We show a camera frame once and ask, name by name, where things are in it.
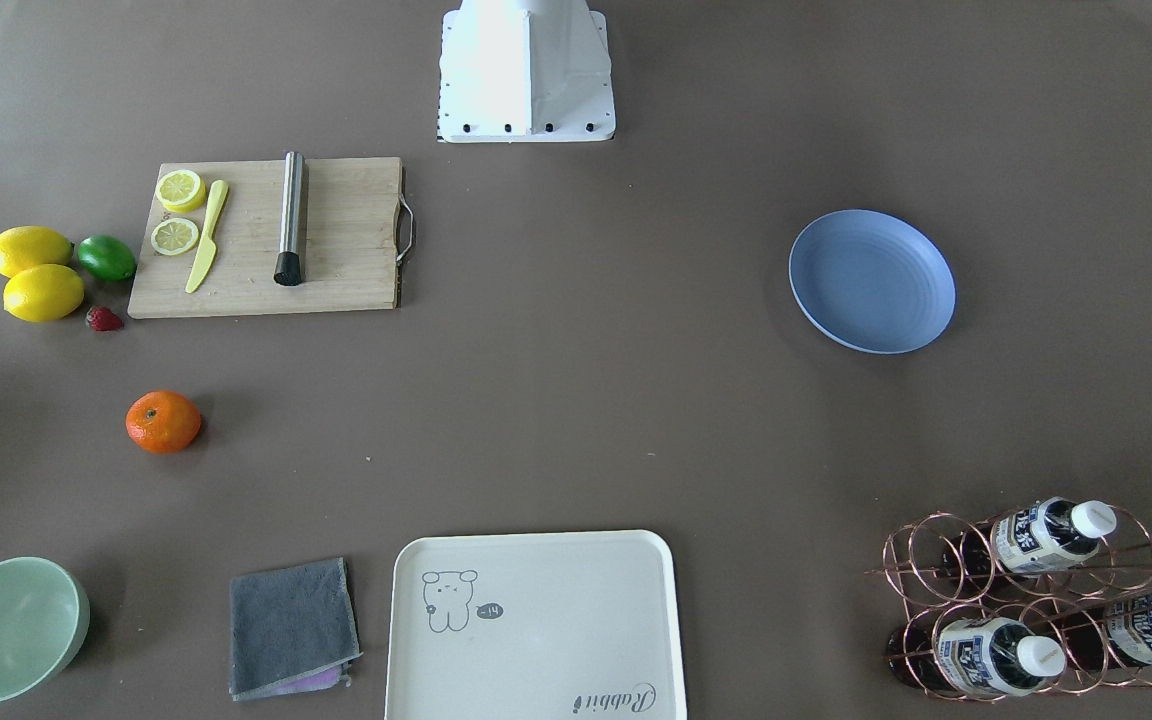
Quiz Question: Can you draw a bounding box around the tea bottle top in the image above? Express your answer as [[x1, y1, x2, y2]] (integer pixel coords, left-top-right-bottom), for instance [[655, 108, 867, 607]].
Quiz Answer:
[[941, 497, 1119, 588]]

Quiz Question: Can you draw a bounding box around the copper wire bottle rack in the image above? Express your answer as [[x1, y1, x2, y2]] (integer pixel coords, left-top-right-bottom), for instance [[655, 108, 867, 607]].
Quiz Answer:
[[879, 497, 1152, 703]]

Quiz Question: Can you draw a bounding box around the yellow lemon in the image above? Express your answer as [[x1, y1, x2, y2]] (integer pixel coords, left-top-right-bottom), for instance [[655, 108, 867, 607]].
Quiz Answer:
[[0, 225, 74, 278], [3, 264, 84, 323]]

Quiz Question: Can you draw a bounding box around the wooden cutting board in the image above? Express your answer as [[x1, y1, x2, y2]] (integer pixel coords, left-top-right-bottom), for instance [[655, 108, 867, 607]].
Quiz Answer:
[[128, 158, 403, 319]]

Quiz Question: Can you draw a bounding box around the lemon half lower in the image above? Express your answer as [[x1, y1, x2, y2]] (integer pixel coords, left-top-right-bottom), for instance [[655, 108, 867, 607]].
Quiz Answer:
[[147, 217, 200, 258]]

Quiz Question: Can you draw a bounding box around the lemon half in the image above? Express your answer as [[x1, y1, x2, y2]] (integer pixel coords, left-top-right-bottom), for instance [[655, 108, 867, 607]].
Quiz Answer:
[[156, 169, 209, 214], [147, 217, 200, 258]]

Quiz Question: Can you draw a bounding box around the green lime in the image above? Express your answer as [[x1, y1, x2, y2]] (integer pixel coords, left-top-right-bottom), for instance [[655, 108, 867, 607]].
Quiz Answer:
[[76, 234, 137, 282]]

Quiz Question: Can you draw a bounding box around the orange fruit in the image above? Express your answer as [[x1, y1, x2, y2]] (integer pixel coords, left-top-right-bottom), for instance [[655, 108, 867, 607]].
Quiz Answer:
[[124, 389, 204, 454]]

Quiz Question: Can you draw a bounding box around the yellow lemon lower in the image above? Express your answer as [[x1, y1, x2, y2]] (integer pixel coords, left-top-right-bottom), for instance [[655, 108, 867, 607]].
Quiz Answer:
[[3, 264, 84, 323]]

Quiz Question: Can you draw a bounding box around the lemon half upper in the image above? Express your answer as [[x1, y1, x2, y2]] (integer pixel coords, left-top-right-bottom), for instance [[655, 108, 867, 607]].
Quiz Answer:
[[156, 169, 209, 214]]

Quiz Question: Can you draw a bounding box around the grey folded cloth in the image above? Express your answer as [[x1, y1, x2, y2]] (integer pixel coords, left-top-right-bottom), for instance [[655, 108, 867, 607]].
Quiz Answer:
[[229, 558, 362, 702]]

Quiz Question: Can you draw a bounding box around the steel muddler black tip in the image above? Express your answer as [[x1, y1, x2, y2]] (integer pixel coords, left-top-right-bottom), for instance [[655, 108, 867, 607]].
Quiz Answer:
[[273, 151, 308, 287]]

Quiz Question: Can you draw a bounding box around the yellow plastic knife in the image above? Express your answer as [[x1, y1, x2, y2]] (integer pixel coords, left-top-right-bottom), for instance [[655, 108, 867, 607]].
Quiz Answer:
[[185, 179, 230, 293]]

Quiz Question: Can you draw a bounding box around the yellow lemon upper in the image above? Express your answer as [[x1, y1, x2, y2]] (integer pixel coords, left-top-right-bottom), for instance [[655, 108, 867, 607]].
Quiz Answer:
[[0, 225, 74, 278]]

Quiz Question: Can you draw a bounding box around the cream rabbit tray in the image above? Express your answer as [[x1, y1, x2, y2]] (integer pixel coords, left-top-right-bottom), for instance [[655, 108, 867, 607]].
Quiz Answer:
[[384, 529, 689, 719]]

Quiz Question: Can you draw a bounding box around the red strawberry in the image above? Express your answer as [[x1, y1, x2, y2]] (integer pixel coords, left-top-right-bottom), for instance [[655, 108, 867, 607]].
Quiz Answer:
[[84, 306, 126, 332]]

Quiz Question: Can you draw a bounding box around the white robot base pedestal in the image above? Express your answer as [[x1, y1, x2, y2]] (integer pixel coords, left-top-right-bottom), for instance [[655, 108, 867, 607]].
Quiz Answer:
[[435, 1, 617, 143]]

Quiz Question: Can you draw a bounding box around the tea bottle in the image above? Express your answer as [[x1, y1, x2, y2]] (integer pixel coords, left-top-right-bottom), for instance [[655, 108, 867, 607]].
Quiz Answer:
[[886, 617, 1068, 700], [1060, 593, 1152, 670], [941, 497, 1119, 588]]

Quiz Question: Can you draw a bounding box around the green bowl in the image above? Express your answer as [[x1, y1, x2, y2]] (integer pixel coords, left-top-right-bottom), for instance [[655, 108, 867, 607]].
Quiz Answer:
[[0, 558, 90, 702]]

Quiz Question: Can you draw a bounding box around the blue plate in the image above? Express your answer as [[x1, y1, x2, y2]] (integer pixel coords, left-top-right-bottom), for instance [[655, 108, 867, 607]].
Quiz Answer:
[[787, 209, 957, 355]]

